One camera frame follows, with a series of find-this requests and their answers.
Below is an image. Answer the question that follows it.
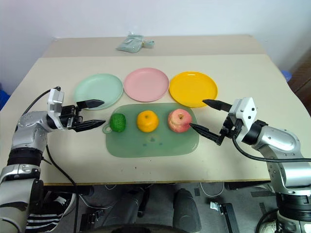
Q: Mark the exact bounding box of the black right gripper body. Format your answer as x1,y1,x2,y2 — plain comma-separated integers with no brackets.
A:
219,112,242,141

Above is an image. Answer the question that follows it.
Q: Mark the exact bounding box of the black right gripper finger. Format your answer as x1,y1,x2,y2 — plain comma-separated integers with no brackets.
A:
202,99,233,113
189,123,225,146

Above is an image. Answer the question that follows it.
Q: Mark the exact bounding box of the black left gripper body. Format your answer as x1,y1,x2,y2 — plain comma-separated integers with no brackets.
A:
57,104,83,129

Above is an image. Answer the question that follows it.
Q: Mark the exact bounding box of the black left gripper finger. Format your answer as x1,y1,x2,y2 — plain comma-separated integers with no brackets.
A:
76,99,105,109
72,119,106,133

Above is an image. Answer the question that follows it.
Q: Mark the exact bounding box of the mint green plate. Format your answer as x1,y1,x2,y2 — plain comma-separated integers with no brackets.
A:
73,73,124,111

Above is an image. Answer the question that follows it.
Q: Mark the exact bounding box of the yellow plate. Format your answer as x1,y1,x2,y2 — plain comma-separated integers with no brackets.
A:
169,70,218,108

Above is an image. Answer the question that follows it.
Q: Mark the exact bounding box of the green round vegetable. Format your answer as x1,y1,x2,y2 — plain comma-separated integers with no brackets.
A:
109,113,127,133

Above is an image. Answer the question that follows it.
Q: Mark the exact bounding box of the pink plate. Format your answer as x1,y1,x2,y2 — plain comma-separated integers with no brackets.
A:
123,67,170,102

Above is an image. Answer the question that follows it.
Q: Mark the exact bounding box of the orange fruit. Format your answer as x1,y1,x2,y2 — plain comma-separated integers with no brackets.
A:
136,110,160,133

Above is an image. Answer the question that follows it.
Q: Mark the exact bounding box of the red apple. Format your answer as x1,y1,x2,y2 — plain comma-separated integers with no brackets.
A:
167,108,193,134

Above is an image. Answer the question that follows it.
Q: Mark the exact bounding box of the translucent green cutting board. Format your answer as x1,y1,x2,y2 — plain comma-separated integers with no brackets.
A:
102,102,200,158

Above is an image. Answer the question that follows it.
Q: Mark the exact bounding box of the beige table mat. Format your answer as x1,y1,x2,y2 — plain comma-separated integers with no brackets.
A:
0,53,311,186

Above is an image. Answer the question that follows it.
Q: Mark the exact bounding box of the blue bin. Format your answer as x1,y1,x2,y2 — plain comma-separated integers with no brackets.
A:
281,69,292,83

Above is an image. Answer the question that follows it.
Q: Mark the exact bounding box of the dark rounded leg shape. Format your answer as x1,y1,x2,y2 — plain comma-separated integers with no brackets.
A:
102,186,149,229
173,188,202,233

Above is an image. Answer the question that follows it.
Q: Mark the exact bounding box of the black and white sneaker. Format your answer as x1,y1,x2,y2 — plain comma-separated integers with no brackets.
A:
48,191,76,219

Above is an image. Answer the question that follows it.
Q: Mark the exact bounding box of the black metal stand base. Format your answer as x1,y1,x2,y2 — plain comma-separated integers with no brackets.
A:
209,201,241,233

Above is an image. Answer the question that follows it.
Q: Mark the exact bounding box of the brown wooden cabinet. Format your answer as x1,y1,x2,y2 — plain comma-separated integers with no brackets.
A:
287,47,311,107

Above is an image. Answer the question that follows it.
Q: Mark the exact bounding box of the striped black white cloth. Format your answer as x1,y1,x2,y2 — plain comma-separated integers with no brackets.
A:
25,213,61,233

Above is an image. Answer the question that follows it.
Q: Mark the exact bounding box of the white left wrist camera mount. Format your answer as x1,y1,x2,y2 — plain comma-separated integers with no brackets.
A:
46,88,65,129

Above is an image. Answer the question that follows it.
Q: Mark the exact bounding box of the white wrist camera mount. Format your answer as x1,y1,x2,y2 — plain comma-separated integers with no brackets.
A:
229,97,258,142
46,88,65,129

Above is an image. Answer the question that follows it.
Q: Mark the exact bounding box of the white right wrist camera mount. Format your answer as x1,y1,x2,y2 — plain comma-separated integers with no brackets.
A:
229,97,258,142

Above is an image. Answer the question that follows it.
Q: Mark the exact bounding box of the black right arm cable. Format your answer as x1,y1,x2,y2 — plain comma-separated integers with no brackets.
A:
231,134,311,163

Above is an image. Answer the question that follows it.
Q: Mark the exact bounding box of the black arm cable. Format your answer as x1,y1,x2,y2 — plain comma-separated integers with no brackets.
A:
231,134,311,163
20,85,80,233

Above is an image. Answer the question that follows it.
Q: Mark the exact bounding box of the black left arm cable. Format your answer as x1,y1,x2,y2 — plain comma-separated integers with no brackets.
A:
20,85,80,233

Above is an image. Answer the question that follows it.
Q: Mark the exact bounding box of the white floor cable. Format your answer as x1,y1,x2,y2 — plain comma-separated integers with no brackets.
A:
199,182,225,197

